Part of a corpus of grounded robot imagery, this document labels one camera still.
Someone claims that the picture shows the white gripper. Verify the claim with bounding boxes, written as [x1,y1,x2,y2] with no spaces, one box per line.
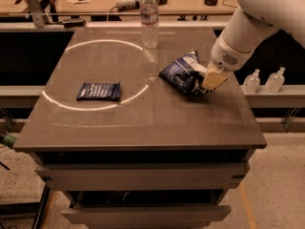
[203,33,254,91]

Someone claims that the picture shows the blue chip bag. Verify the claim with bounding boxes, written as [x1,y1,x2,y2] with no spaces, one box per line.
[158,51,210,94]

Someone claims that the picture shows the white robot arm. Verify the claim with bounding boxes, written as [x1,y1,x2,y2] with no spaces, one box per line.
[203,0,305,91]

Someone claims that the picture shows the left clear sanitizer bottle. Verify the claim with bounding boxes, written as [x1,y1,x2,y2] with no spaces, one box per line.
[242,69,260,94]

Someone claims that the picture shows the clear sanitizer bottle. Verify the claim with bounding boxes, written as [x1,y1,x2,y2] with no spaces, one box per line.
[265,67,285,93]
[242,69,260,94]

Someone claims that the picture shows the right clear sanitizer bottle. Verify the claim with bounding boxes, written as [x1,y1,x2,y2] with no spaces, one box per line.
[265,67,285,93]

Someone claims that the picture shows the clear plastic water bottle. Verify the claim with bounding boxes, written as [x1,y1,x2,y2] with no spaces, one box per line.
[140,0,159,49]

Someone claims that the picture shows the grey drawer cabinet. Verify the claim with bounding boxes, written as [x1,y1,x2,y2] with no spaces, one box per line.
[12,27,268,229]

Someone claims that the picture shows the upper grey drawer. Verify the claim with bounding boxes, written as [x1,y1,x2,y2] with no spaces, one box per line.
[36,162,250,191]

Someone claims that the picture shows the grey drawer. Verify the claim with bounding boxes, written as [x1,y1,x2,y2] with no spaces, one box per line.
[62,205,231,228]
[36,162,250,191]

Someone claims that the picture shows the small dark blue snack packet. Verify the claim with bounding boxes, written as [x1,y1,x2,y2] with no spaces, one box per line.
[76,82,121,101]

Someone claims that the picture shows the lower grey drawer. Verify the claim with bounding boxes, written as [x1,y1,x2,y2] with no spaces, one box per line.
[62,205,231,228]

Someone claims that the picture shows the green capped tube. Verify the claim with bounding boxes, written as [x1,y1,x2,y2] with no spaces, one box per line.
[0,133,16,148]

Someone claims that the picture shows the left metal bracket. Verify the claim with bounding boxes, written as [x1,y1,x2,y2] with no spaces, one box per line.
[25,0,48,28]

